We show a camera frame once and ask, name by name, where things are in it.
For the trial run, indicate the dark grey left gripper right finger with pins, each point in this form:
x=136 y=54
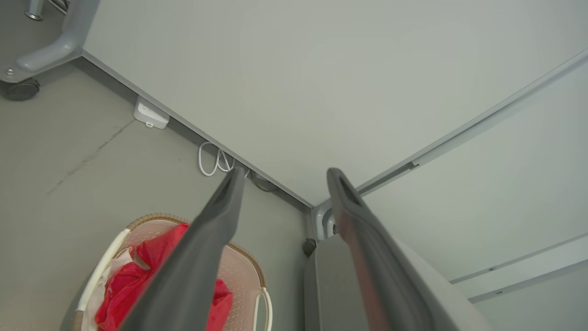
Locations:
x=376 y=276

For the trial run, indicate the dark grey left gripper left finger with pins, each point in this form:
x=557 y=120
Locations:
x=193 y=276

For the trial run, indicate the red white basketball jersey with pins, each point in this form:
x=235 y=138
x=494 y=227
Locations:
x=124 y=285

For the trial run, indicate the beige plastic laundry basket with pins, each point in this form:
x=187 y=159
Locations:
x=243 y=280

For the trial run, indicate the white partition panel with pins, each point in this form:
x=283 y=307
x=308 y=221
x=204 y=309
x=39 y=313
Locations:
x=505 y=184
x=298 y=82

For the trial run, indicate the white power strip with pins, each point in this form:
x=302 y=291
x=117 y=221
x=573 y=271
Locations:
x=149 y=115

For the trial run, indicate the grey partition foot with caster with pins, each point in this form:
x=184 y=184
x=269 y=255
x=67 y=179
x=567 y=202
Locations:
x=50 y=53

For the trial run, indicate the grey metal table leg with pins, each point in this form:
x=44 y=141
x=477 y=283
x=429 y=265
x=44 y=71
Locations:
x=34 y=11

